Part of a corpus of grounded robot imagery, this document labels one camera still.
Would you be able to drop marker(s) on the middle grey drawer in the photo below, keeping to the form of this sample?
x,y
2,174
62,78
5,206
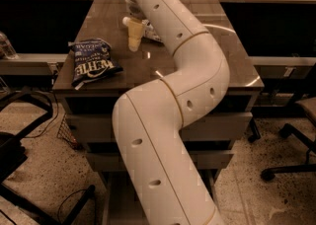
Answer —
x,y
208,160

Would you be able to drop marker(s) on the clear plastic water bottle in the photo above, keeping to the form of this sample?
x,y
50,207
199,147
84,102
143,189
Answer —
x,y
149,31

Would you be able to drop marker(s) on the grey drawer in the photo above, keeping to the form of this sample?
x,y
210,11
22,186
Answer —
x,y
218,126
208,160

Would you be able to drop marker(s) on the grey drawer cabinet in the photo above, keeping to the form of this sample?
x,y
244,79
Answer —
x,y
149,64

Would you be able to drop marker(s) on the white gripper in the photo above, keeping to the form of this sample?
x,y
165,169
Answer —
x,y
133,8

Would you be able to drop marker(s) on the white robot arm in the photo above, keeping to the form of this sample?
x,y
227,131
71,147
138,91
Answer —
x,y
147,119

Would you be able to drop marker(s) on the clear bottle at left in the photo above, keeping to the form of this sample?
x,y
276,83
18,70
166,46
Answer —
x,y
7,51

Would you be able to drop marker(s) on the blue chip bag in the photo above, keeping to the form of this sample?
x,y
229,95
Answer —
x,y
92,61

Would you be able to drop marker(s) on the wire mesh basket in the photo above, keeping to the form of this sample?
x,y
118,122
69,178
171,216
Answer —
x,y
64,133

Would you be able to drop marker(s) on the upper grey drawer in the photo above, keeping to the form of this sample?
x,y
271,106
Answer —
x,y
218,126

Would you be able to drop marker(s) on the black chair frame left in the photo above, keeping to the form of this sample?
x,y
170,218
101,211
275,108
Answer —
x,y
13,155

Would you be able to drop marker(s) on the open bottom drawer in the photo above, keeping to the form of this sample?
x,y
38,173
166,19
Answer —
x,y
157,199

